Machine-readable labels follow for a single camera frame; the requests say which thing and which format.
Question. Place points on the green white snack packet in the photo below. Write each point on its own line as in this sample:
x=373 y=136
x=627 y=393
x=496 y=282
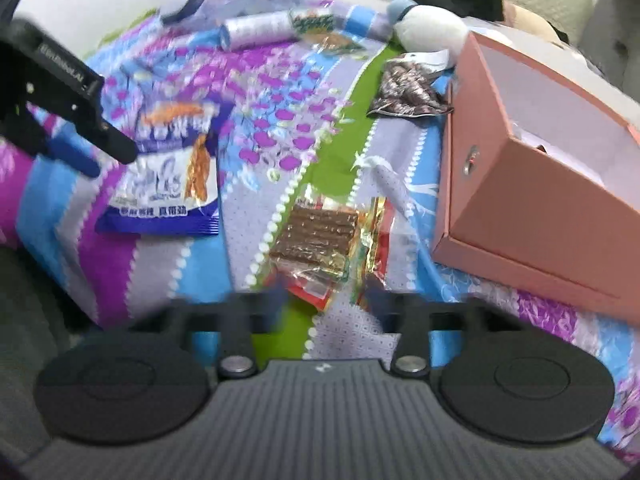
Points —
x=312 y=21

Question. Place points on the beige pink pillow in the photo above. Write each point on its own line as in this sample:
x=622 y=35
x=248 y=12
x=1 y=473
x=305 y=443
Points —
x=532 y=22

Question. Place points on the clear packet brown sticks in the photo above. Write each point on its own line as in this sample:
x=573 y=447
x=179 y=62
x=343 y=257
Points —
x=320 y=235

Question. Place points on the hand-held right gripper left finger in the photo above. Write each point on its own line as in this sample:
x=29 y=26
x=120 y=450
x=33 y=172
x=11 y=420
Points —
x=235 y=327

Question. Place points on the silver white tube packet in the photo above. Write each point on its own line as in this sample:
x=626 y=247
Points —
x=257 y=30

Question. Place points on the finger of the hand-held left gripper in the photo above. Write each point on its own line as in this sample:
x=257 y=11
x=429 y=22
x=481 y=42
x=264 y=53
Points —
x=112 y=142
x=75 y=159

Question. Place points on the pink cardboard box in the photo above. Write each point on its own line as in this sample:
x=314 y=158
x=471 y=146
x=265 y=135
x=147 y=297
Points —
x=530 y=200

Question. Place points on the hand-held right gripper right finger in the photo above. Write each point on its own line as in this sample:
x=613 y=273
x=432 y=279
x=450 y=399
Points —
x=410 y=327

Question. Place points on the colourful printed bedsheet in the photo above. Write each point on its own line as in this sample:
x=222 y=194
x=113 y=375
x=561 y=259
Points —
x=280 y=125

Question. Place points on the brown patterned snack packet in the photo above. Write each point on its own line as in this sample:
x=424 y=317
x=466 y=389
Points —
x=410 y=87

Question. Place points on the blue white snack packet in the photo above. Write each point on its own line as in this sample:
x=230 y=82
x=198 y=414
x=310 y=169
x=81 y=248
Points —
x=165 y=175

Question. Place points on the white blue plush toy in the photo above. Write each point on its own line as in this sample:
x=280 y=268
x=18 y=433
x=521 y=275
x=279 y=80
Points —
x=430 y=30

